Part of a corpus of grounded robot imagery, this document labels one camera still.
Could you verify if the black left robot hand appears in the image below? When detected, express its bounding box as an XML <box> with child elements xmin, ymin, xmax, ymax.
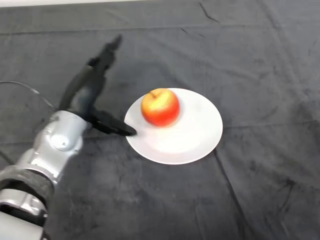
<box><xmin>58</xmin><ymin>34</ymin><xmax>137</xmax><ymax>137</ymax></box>

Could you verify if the red yellow apple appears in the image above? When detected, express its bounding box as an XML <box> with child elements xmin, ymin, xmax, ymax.
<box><xmin>140</xmin><ymin>87</ymin><xmax>181</xmax><ymax>128</ymax></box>

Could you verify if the white round plate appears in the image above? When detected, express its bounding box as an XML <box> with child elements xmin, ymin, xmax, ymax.
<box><xmin>124</xmin><ymin>87</ymin><xmax>224</xmax><ymax>165</ymax></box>

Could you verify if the black velvet cloth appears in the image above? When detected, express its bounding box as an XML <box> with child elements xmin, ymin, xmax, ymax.
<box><xmin>0</xmin><ymin>0</ymin><xmax>320</xmax><ymax>240</ymax></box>

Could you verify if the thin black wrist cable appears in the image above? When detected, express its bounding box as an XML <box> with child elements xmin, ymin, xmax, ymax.
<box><xmin>0</xmin><ymin>80</ymin><xmax>57</xmax><ymax>111</ymax></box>

